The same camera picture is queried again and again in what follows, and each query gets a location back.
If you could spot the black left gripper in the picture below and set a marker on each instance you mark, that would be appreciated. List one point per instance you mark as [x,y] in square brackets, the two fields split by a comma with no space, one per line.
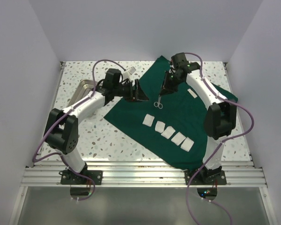
[140,96]

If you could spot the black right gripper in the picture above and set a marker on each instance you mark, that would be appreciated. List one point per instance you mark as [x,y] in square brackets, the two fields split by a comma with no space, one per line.
[167,88]

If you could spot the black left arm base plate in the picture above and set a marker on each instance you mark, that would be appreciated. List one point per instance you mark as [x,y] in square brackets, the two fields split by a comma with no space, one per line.
[87,177]

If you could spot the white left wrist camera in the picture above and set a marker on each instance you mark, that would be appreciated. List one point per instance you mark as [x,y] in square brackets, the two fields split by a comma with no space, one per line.
[128,73]

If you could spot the white indicator strip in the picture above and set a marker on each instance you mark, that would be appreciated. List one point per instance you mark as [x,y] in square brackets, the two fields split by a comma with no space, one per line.
[192,93]

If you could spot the white gauze pad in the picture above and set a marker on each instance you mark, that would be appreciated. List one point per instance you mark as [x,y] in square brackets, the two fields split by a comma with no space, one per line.
[168,132]
[187,144]
[159,127]
[178,138]
[148,120]

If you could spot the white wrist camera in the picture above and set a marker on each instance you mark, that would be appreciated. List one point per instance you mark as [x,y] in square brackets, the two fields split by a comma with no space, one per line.
[172,69]
[128,73]

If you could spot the stainless steel instrument tray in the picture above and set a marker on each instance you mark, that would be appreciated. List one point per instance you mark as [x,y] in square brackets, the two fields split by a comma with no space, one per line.
[82,96]

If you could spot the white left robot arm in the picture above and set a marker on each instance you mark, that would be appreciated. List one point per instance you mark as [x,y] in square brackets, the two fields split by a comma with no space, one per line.
[61,132]

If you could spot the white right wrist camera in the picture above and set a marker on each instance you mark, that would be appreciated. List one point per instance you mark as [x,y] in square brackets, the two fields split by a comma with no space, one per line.
[172,69]

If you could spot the green surgical drape cloth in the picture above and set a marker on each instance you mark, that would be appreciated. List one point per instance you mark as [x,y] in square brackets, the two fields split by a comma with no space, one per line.
[180,110]

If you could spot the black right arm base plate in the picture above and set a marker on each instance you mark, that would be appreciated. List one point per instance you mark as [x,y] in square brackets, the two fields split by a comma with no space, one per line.
[210,177]

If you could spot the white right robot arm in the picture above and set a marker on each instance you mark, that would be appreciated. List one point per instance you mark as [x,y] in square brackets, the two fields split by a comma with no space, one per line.
[220,118]

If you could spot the steel surgical scissors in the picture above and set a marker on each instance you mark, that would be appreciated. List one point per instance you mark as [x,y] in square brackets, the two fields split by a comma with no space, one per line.
[158,103]

